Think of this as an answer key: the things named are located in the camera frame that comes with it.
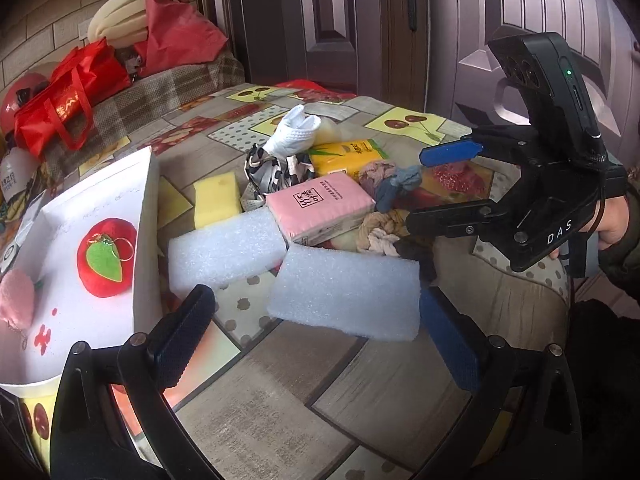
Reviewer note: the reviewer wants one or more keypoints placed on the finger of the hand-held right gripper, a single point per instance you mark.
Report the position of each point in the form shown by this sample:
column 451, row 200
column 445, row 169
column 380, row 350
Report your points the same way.
column 450, row 222
column 450, row 154

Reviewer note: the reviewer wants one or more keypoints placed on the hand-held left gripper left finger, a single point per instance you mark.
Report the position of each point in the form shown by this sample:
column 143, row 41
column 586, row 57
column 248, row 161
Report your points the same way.
column 182, row 340

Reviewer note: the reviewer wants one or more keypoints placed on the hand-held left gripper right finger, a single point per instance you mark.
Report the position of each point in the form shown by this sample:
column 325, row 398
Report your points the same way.
column 450, row 345

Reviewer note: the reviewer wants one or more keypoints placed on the grey-blue scrunchie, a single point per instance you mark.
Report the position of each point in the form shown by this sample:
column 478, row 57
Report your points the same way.
column 395, row 187

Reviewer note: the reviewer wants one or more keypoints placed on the beige scrunchie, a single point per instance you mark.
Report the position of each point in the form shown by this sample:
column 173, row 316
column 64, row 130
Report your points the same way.
column 380, row 230

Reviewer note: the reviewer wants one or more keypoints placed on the white foam block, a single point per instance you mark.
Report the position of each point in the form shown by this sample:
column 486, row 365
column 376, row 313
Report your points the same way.
column 220, row 255
column 345, row 292

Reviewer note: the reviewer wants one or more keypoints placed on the yellow tissue pack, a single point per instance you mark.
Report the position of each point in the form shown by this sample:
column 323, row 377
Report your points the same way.
column 350, row 157

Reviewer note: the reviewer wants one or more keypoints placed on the white cardboard box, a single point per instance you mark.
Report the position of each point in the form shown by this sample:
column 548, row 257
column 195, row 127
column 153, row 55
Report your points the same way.
column 145, row 240

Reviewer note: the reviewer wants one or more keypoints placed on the pink tissue pack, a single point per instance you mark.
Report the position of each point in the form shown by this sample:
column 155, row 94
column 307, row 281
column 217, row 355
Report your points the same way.
column 320, row 205

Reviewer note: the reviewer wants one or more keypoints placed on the yellow sponge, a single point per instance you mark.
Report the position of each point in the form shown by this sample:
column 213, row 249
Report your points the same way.
column 217, row 200

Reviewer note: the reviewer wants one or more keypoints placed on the white knitted glove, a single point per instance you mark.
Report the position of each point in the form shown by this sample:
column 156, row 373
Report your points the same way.
column 292, row 132

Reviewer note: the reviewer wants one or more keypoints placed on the black and white patterned cloth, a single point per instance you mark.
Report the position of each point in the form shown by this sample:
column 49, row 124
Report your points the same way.
column 270, row 175

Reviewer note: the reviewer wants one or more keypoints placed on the person's right hand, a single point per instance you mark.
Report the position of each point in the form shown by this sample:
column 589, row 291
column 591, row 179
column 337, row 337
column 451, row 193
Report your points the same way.
column 620, row 217

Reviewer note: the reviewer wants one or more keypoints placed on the red apple plush toy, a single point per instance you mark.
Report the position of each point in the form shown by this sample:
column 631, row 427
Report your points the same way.
column 107, row 280

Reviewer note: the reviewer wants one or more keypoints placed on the fruit print tablecloth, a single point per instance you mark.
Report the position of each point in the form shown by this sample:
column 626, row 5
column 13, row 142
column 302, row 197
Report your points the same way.
column 280, row 400

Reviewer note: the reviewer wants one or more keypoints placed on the mauve metal door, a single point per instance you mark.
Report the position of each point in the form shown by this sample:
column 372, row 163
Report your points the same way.
column 470, row 5

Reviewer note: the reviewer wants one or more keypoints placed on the red cloth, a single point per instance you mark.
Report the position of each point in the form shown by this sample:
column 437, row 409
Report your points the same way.
column 310, row 89

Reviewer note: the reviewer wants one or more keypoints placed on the person's dark clothing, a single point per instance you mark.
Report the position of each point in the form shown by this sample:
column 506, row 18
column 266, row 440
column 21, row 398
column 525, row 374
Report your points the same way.
column 610, row 390

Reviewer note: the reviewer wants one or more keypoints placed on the pink plush toy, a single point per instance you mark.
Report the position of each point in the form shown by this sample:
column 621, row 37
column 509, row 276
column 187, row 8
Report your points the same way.
column 15, row 297

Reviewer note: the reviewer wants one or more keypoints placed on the small white device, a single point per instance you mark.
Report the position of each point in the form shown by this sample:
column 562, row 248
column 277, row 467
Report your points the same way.
column 9, row 255

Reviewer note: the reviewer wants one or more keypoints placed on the brown panelled door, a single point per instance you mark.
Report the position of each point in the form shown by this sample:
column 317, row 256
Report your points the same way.
column 300, row 20

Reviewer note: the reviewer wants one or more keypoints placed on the white helmet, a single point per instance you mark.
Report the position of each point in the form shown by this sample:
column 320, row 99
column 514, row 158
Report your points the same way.
column 15, row 175

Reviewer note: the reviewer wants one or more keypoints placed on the checked brown blanket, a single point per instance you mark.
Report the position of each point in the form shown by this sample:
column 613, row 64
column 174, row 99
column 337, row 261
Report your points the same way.
column 150, row 100

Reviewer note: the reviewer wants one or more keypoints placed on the red tote bag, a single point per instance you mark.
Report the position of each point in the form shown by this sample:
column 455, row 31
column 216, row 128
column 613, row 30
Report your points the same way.
column 65, row 97

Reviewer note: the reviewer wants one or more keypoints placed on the red helmet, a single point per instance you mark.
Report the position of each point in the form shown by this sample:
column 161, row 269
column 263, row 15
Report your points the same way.
column 20, row 105

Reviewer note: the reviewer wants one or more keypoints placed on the red cloth bag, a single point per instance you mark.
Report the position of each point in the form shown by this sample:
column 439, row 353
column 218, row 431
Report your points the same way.
column 175, row 35

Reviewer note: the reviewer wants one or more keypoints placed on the cream foam roll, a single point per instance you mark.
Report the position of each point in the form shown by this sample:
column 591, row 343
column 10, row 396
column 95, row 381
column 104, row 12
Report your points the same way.
column 120, row 15

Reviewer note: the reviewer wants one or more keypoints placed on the wall outlet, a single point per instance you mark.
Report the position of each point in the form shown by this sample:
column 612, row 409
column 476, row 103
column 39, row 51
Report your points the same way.
column 86, row 30

